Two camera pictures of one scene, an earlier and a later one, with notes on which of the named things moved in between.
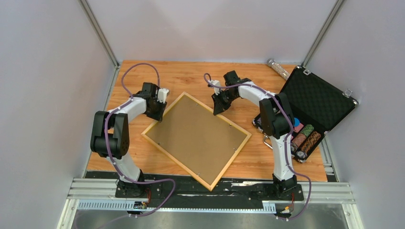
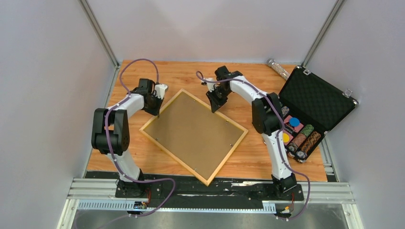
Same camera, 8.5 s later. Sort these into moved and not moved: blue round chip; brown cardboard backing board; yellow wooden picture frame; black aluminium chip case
Moved: yellow wooden picture frame
Not moved: black aluminium chip case; blue round chip; brown cardboard backing board
